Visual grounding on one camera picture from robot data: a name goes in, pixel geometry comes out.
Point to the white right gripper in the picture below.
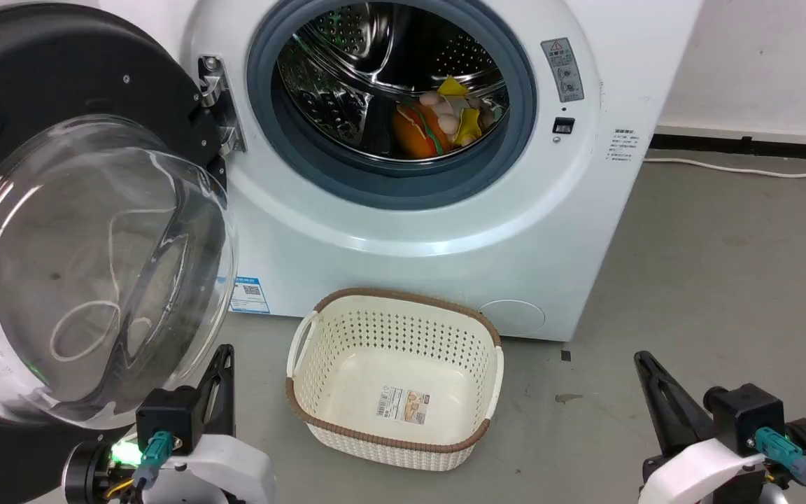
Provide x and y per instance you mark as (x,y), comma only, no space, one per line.
(704,476)

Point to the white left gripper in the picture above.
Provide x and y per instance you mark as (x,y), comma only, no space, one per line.
(224,465)

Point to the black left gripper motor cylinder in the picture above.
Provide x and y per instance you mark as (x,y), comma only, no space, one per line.
(87,472)

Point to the black round glass washer door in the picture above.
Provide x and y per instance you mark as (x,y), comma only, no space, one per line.
(60,266)

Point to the white front-load washing machine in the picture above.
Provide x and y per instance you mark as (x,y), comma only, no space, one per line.
(403,259)

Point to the metal door hinge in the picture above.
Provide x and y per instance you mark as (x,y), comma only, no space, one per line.
(224,105)

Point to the blue energy label sticker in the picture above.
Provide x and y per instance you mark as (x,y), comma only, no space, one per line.
(249,294)

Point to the cream plastic laundry basket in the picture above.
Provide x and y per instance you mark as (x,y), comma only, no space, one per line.
(392,378)

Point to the paper label sticker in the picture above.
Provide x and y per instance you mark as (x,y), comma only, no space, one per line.
(403,405)

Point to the round white filter cover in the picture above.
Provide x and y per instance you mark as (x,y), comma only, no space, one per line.
(511,317)

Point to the black baseboard strip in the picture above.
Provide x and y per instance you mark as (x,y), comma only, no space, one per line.
(746,145)

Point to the orange hamburger plush toy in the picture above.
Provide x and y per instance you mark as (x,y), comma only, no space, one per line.
(418,133)

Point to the stainless steel washer drum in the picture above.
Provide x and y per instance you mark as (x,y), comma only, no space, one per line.
(347,84)

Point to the grey warning sticker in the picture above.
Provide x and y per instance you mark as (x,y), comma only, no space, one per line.
(562,70)

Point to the doll with yellow clothes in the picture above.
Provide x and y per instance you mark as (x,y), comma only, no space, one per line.
(460,112)

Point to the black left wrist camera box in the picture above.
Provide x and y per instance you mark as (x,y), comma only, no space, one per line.
(165,416)

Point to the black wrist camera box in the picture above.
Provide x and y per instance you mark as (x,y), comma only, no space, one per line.
(746,413)
(165,416)

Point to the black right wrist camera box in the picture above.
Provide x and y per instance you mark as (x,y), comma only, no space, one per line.
(746,413)

